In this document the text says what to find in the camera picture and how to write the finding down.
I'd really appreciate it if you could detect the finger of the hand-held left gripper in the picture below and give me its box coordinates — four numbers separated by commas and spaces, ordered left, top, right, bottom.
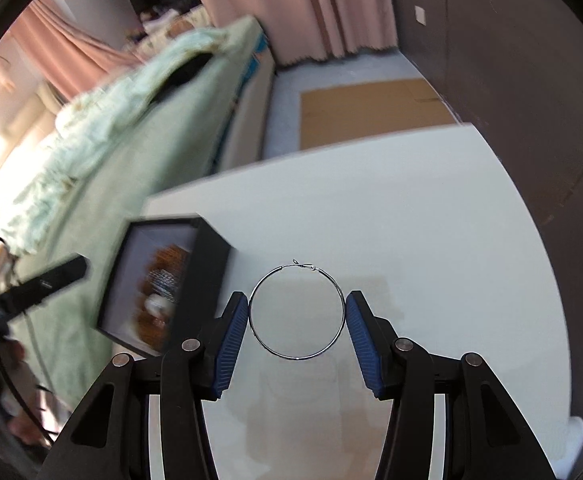
0, 254, 90, 327

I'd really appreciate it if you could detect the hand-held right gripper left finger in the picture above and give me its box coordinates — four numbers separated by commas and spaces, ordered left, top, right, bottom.
36, 290, 250, 480

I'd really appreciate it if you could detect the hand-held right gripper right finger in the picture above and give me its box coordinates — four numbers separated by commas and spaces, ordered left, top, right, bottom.
345, 290, 557, 480

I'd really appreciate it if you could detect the silver hoop earring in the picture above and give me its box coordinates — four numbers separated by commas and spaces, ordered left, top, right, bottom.
248, 259, 347, 360

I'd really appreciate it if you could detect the black jewelry box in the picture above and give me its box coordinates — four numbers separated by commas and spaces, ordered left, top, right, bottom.
96, 214, 233, 359

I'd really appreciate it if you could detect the person's left hand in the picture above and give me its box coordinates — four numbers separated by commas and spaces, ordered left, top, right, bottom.
0, 341, 46, 447

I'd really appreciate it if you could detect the bed with green sheet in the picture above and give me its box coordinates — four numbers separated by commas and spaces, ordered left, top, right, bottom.
2, 14, 278, 413

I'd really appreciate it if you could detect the pale green duvet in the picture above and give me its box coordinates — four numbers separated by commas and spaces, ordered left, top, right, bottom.
0, 25, 245, 257

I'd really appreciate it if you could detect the flat cardboard sheet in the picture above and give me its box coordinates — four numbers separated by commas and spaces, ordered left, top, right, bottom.
298, 77, 458, 151

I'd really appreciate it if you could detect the narrow pink curtain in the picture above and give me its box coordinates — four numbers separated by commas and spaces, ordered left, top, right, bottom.
8, 0, 143, 104

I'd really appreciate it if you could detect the cream printed pillow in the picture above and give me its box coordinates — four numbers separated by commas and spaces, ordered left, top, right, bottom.
136, 7, 213, 57

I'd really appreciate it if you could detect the wide pink curtain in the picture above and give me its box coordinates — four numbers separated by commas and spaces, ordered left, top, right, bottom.
186, 0, 398, 69

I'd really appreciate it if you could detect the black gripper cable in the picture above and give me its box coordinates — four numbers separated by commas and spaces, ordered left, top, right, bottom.
20, 310, 58, 449

